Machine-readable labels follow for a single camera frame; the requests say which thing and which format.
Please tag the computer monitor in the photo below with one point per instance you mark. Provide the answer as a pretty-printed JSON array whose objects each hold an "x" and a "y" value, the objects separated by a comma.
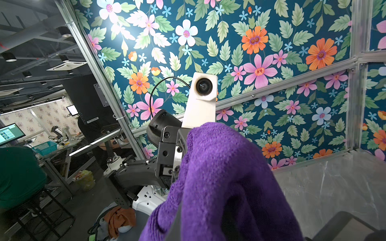
[{"x": 10, "y": 133}]

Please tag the orange brown rag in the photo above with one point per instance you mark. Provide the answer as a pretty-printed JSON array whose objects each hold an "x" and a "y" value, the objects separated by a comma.
[{"x": 120, "y": 220}]

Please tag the purple cleaning cloth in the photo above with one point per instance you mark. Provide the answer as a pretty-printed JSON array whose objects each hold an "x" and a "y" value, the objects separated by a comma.
[{"x": 225, "y": 191}]

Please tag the green plastic basket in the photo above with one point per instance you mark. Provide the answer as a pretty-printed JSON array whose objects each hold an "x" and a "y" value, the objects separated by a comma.
[{"x": 45, "y": 148}]

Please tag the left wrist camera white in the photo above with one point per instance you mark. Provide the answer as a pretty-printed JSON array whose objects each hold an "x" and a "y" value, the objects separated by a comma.
[{"x": 201, "y": 105}]

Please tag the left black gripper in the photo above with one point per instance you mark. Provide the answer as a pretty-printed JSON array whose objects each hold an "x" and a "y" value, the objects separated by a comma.
[{"x": 171, "y": 151}]

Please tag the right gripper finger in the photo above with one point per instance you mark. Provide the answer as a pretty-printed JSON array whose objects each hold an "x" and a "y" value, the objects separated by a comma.
[{"x": 344, "y": 226}]

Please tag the green office chair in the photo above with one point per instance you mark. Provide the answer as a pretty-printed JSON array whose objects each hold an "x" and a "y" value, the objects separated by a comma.
[{"x": 23, "y": 182}]

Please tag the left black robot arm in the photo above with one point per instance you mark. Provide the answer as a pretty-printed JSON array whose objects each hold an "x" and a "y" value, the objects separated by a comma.
[{"x": 124, "y": 182}]

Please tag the white power strip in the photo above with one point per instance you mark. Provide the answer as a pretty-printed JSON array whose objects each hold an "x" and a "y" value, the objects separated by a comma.
[{"x": 149, "y": 198}]

